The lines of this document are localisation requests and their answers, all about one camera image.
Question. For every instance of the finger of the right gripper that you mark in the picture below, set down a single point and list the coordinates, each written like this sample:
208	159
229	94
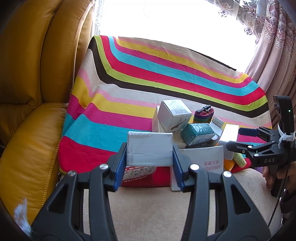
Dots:
257	152
261	132

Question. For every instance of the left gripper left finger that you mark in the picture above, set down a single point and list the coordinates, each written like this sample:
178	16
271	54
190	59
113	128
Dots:
79	208

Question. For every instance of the large white box pink print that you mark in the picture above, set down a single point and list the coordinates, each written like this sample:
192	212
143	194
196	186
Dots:
210	159

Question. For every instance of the small grey cardboard box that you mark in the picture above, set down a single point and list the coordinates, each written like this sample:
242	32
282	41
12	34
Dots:
149	149

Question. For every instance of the person's right hand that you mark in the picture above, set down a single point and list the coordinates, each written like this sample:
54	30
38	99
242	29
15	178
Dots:
287	171

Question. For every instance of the small white box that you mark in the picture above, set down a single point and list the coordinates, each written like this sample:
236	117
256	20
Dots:
217	125

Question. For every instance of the teal patterned box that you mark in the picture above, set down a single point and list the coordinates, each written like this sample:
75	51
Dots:
196	133

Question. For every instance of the beige floral curtain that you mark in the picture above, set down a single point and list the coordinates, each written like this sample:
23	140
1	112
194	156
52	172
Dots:
273	64

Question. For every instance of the red printed packet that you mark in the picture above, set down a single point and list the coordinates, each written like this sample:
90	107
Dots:
137	172

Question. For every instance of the white cube box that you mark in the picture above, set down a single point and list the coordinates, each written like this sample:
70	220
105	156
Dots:
173	115

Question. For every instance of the tall white tea box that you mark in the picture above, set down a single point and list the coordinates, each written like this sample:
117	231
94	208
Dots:
156	125

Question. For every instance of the rainbow striped cloth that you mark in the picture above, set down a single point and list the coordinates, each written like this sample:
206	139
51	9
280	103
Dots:
122	80

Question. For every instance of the yellow leather armchair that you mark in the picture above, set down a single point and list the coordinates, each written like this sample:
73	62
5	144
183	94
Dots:
43	44

